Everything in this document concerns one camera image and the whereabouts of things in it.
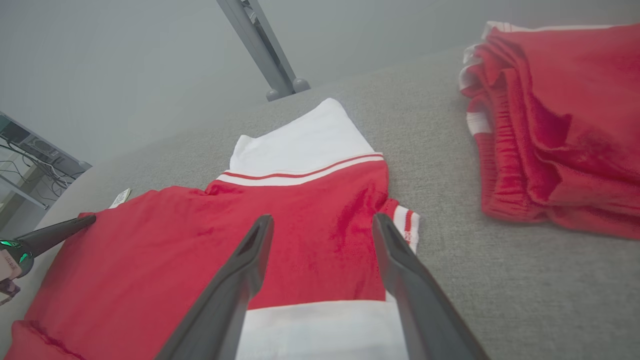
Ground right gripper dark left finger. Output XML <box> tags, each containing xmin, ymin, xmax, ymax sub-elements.
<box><xmin>155</xmin><ymin>214</ymin><xmax>275</xmax><ymax>360</ymax></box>

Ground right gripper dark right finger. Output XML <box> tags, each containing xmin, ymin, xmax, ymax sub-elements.
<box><xmin>372</xmin><ymin>212</ymin><xmax>488</xmax><ymax>360</ymax></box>

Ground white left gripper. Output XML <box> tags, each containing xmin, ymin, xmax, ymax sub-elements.
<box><xmin>0</xmin><ymin>215</ymin><xmax>97</xmax><ymax>306</ymax></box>

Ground red and white basketball jersey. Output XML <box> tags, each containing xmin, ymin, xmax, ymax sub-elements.
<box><xmin>5</xmin><ymin>97</ymin><xmax>421</xmax><ymax>360</ymax></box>

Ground red shorts with white stripe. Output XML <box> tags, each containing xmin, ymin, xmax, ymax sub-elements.
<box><xmin>459</xmin><ymin>21</ymin><xmax>640</xmax><ymax>240</ymax></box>

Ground grey fabric sofa cushion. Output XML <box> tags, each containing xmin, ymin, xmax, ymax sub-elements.
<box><xmin>0</xmin><ymin>45</ymin><xmax>640</xmax><ymax>360</ymax></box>

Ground grey metal partition post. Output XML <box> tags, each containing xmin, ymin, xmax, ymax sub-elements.
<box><xmin>216</xmin><ymin>0</ymin><xmax>297</xmax><ymax>99</ymax></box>

